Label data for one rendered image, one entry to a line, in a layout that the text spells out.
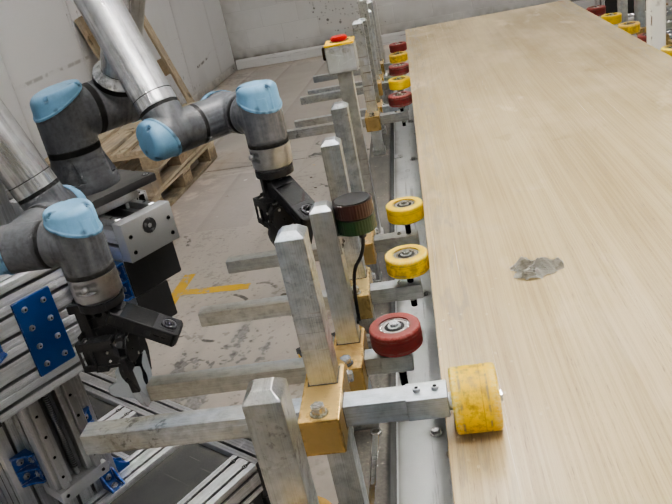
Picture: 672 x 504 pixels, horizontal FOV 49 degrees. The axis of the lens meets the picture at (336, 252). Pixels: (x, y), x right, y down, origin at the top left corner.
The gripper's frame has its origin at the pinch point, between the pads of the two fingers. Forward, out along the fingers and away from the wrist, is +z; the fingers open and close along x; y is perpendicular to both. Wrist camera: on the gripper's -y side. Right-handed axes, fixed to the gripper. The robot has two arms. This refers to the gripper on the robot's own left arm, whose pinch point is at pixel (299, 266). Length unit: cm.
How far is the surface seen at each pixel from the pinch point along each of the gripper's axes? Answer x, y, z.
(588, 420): -2, -68, -1
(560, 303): -20, -47, -1
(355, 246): -8.8, -7.4, -3.1
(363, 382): 8.7, -34.5, 5.0
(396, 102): -84, 85, 0
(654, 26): -162, 46, -8
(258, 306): 9.7, 1.1, 5.1
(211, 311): 17.3, 6.8, 5.1
